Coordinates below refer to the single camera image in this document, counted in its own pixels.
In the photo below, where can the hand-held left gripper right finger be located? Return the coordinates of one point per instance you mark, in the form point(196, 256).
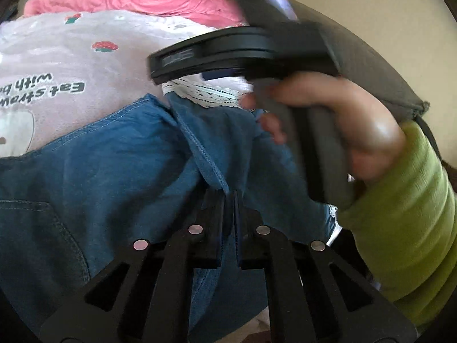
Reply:
point(240, 221)

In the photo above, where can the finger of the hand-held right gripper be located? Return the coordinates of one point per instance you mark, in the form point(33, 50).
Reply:
point(214, 53)

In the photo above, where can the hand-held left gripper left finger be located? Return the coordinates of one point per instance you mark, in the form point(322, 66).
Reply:
point(213, 221)

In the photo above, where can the blue denim pants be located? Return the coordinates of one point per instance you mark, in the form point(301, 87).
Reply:
point(125, 171)

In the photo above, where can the person's right hand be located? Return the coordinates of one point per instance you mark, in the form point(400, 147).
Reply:
point(367, 135)

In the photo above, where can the grey padded headboard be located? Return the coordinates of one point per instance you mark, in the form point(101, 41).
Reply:
point(375, 71)

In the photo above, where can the pink strawberry printed blanket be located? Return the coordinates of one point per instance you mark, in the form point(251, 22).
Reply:
point(71, 64)

